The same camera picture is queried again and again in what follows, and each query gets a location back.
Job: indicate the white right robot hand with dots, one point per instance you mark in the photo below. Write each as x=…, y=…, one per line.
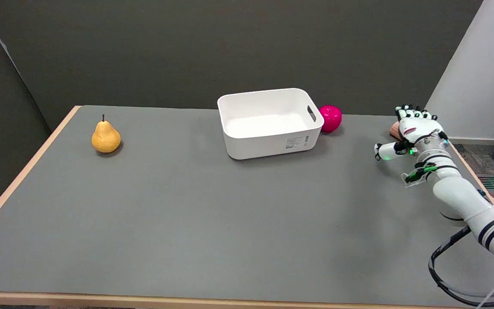
x=416, y=128

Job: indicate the wooden cylinder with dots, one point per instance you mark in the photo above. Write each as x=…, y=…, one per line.
x=395, y=129

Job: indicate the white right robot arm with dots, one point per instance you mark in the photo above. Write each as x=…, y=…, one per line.
x=465, y=197

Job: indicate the pink toy apple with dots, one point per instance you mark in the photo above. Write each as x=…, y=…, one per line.
x=331, y=117

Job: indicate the white plastic storage bin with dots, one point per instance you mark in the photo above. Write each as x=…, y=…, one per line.
x=268, y=124

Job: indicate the yellow toy pear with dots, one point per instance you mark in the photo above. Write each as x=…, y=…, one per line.
x=105, y=135

